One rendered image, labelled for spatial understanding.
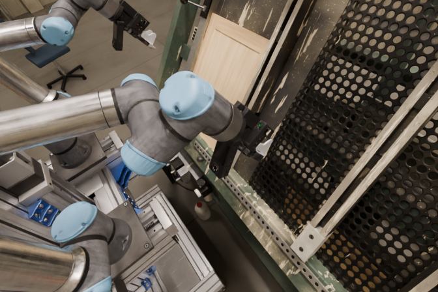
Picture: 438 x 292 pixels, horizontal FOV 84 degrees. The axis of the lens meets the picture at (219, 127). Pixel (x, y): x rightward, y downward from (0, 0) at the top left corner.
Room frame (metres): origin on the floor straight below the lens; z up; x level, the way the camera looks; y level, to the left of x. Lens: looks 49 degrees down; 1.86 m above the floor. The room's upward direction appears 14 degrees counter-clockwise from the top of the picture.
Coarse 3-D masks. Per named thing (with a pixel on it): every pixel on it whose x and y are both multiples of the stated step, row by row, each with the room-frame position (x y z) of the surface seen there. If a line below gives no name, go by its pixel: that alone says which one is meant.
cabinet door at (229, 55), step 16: (208, 32) 1.14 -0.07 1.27; (224, 32) 1.05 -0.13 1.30; (240, 32) 0.97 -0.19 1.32; (208, 48) 1.09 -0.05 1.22; (224, 48) 1.00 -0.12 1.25; (240, 48) 0.92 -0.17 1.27; (256, 48) 0.85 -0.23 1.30; (208, 64) 1.04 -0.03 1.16; (224, 64) 0.95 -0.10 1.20; (240, 64) 0.88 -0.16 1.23; (256, 64) 0.81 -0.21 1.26; (208, 80) 0.98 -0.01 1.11; (224, 80) 0.90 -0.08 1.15; (240, 80) 0.83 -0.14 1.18; (224, 96) 0.85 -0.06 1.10; (240, 96) 0.78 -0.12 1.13; (208, 144) 0.76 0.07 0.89
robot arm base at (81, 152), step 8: (72, 144) 0.75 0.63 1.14; (80, 144) 0.77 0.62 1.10; (88, 144) 0.80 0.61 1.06; (64, 152) 0.72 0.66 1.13; (72, 152) 0.73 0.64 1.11; (80, 152) 0.74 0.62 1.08; (88, 152) 0.76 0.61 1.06; (64, 160) 0.71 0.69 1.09; (72, 160) 0.71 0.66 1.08; (80, 160) 0.72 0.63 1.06
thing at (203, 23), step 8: (216, 0) 1.20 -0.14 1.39; (216, 8) 1.19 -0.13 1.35; (208, 16) 1.17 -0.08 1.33; (200, 24) 1.19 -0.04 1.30; (208, 24) 1.17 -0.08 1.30; (200, 32) 1.16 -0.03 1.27; (200, 40) 1.14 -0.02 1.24; (192, 48) 1.16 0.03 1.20; (200, 48) 1.14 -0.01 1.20; (192, 56) 1.13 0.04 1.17; (192, 64) 1.11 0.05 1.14
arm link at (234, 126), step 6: (234, 108) 0.30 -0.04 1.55; (234, 114) 0.29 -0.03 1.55; (240, 114) 0.31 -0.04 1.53; (234, 120) 0.28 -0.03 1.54; (240, 120) 0.29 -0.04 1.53; (228, 126) 0.27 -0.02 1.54; (234, 126) 0.28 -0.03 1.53; (240, 126) 0.29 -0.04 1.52; (222, 132) 0.27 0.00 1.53; (228, 132) 0.27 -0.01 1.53; (234, 132) 0.28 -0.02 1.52; (216, 138) 0.28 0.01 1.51; (222, 138) 0.28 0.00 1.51; (228, 138) 0.28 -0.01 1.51
